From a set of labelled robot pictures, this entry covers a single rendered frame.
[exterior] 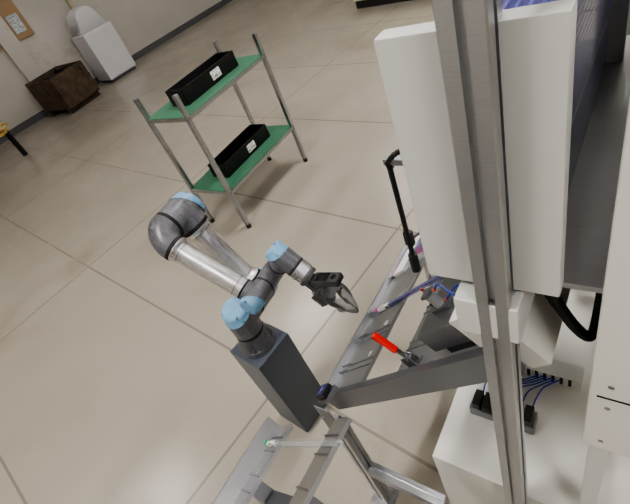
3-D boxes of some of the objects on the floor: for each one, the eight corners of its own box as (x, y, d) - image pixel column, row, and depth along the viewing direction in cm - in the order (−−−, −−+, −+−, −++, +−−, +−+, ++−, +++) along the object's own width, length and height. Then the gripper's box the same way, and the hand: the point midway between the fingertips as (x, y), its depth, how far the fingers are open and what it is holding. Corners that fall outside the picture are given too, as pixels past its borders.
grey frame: (378, 499, 171) (0, -64, 51) (445, 339, 212) (322, -183, 92) (532, 578, 140) (480, -393, 20) (576, 373, 181) (646, -353, 61)
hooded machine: (126, 67, 939) (85, 1, 855) (139, 66, 903) (98, -3, 818) (100, 83, 908) (56, 16, 824) (113, 83, 872) (67, 13, 788)
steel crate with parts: (84, 93, 890) (61, 61, 848) (106, 93, 825) (83, 59, 783) (47, 117, 850) (21, 84, 808) (67, 118, 785) (40, 83, 743)
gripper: (308, 270, 155) (355, 306, 156) (295, 289, 150) (344, 326, 151) (317, 261, 147) (366, 299, 149) (303, 281, 143) (354, 320, 144)
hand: (356, 308), depth 147 cm, fingers closed
